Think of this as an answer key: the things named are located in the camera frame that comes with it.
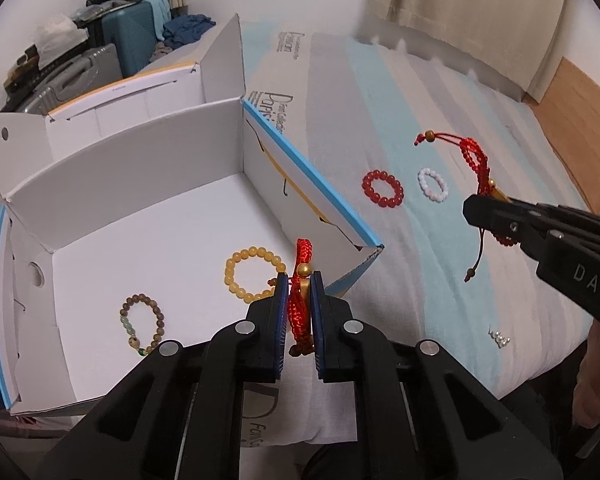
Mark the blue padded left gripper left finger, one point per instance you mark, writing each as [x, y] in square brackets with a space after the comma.
[178, 413]

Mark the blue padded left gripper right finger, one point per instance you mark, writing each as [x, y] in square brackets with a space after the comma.
[419, 413]

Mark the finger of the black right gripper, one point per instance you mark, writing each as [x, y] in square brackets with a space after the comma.
[525, 223]

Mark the red cord bracelet gold tube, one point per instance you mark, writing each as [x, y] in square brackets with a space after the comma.
[298, 303]

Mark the person's right hand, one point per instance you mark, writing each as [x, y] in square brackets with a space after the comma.
[586, 395]

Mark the pearl earrings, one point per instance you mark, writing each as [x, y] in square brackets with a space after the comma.
[498, 338]

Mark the striped bed sheet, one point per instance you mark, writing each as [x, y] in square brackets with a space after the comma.
[355, 110]

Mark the beige curtain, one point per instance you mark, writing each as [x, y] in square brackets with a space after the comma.
[516, 38]

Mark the blue yellow cardboard shoe box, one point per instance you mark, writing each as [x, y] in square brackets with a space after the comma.
[147, 186]

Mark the grey suitcase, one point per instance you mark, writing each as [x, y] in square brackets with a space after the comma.
[38, 91]

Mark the dark blue clothes pile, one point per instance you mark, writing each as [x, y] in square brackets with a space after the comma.
[186, 29]

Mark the teal suitcase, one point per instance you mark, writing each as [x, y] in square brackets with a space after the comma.
[135, 31]

